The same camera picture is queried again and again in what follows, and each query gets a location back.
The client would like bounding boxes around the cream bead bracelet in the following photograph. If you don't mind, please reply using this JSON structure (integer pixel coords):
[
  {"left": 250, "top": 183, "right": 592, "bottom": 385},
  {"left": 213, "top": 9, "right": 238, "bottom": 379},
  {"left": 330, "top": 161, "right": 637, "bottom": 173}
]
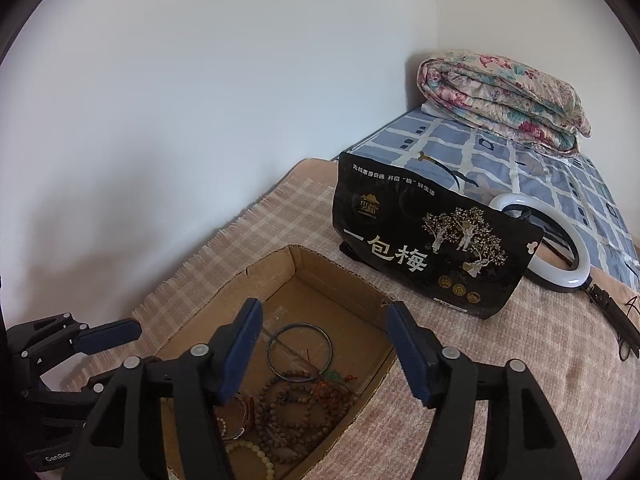
[{"left": 224, "top": 439, "right": 277, "bottom": 480}]

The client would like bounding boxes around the blue bangle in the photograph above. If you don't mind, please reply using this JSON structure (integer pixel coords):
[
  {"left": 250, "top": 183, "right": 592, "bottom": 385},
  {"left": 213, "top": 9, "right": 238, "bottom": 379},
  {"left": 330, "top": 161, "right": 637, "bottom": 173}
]
[{"left": 266, "top": 322, "right": 334, "bottom": 385}]

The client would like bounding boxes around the dark brown bead bracelet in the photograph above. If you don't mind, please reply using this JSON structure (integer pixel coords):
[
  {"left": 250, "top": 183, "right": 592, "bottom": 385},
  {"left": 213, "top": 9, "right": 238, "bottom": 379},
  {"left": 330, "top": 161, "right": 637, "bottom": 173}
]
[{"left": 257, "top": 368, "right": 359, "bottom": 463}]

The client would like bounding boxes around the green jade red-cord pendant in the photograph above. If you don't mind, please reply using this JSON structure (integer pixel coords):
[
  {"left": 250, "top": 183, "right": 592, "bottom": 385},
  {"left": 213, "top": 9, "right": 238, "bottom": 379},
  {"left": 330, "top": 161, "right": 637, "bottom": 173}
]
[{"left": 305, "top": 352, "right": 359, "bottom": 388}]

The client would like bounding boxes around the pink plaid blanket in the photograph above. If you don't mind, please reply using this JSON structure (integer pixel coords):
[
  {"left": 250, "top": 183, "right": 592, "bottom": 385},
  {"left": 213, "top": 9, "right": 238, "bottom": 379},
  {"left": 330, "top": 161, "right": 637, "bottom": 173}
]
[{"left": 64, "top": 158, "right": 640, "bottom": 480}]

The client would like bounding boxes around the black plum snack bag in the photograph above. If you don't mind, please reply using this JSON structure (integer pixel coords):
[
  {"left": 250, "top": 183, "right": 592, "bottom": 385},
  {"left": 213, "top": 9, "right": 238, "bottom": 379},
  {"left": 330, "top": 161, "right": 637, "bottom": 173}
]
[{"left": 332, "top": 152, "right": 542, "bottom": 320}]

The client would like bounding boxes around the brown cardboard box tray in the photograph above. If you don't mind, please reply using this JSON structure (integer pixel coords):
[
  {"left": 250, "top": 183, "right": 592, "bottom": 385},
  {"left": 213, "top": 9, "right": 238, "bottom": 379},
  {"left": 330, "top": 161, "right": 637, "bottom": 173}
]
[{"left": 158, "top": 245, "right": 395, "bottom": 479}]

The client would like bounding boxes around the blue checked bed sheet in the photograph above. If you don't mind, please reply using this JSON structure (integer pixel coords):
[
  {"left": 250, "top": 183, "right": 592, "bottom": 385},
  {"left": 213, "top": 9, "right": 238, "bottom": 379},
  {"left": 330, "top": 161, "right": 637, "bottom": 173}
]
[{"left": 349, "top": 108, "right": 639, "bottom": 289}]

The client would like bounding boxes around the folded floral quilt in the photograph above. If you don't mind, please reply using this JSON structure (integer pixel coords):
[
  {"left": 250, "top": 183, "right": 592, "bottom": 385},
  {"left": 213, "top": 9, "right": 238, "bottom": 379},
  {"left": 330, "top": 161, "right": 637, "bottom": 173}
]
[{"left": 416, "top": 49, "right": 591, "bottom": 158}]

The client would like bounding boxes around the black ring light handle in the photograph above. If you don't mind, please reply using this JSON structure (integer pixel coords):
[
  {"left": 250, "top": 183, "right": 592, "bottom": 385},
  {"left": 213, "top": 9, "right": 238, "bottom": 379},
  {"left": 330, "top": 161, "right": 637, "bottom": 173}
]
[{"left": 582, "top": 278, "right": 639, "bottom": 358}]

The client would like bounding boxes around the white ring light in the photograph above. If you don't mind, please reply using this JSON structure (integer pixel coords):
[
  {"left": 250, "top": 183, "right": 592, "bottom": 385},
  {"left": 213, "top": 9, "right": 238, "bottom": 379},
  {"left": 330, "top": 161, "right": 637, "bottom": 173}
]
[{"left": 489, "top": 193, "right": 591, "bottom": 292}]

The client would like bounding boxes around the black ring light cable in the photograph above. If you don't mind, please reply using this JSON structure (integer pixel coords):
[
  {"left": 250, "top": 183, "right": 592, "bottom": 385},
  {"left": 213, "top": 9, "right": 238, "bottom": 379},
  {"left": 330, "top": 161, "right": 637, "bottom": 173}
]
[{"left": 617, "top": 294, "right": 640, "bottom": 361}]

